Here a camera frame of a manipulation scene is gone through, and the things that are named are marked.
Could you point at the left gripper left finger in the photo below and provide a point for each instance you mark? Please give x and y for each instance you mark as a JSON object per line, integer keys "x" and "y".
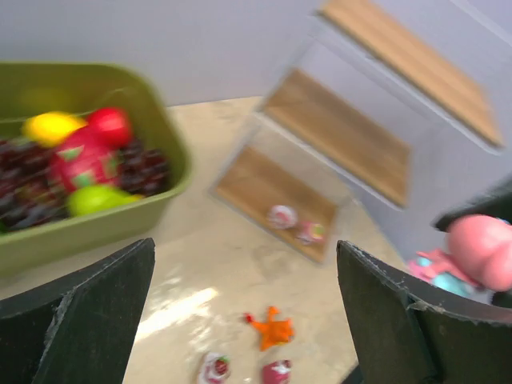
{"x": 79, "y": 328}

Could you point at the yellow lemon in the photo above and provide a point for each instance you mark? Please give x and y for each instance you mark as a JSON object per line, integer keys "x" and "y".
{"x": 52, "y": 128}

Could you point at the pink toy blue trim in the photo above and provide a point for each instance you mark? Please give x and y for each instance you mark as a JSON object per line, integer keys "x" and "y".
{"x": 477, "y": 256}

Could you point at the pink red bear toy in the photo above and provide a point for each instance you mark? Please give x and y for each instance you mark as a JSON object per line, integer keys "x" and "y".
{"x": 277, "y": 372}

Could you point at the orange fox toy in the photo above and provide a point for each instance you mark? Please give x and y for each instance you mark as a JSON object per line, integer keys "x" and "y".
{"x": 272, "y": 332}

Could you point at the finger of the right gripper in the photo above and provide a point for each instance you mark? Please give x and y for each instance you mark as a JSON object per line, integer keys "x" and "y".
{"x": 494, "y": 202}

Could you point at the pink toy green top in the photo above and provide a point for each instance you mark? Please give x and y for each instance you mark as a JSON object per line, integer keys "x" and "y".
{"x": 310, "y": 232}

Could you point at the red apple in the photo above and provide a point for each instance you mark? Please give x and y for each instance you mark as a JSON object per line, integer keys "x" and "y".
{"x": 112, "y": 125}

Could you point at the pink dragon fruit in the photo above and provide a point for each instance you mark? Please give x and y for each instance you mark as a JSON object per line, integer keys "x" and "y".
{"x": 84, "y": 159}

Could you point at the pink toy white belly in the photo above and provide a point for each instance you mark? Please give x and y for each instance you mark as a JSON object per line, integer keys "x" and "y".
{"x": 282, "y": 217}

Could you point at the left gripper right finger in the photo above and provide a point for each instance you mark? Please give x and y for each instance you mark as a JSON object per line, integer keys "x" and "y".
{"x": 405, "y": 330}

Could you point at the green pear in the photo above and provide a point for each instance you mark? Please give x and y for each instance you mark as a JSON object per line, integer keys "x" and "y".
{"x": 97, "y": 198}

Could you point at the white wire wooden shelf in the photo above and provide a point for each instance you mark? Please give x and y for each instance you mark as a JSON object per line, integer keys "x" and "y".
{"x": 402, "y": 108}

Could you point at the purple grape bunch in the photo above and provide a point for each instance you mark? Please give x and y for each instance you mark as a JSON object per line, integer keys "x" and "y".
{"x": 36, "y": 202}

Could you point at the olive green plastic bin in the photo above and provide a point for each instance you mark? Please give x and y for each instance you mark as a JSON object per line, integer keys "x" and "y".
{"x": 31, "y": 88}

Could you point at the pink strawberry cake toy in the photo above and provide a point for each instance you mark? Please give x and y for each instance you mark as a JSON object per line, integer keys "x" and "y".
{"x": 214, "y": 368}

